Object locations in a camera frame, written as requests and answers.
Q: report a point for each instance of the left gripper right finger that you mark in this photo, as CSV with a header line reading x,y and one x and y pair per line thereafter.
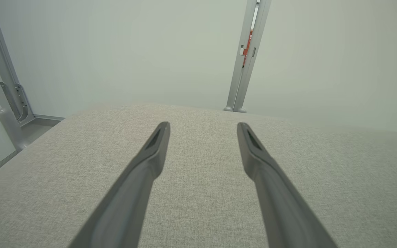
x,y
284,206

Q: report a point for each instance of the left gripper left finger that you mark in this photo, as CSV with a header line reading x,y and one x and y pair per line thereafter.
x,y
126,199

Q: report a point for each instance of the orange tag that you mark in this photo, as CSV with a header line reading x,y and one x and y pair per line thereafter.
x,y
247,48

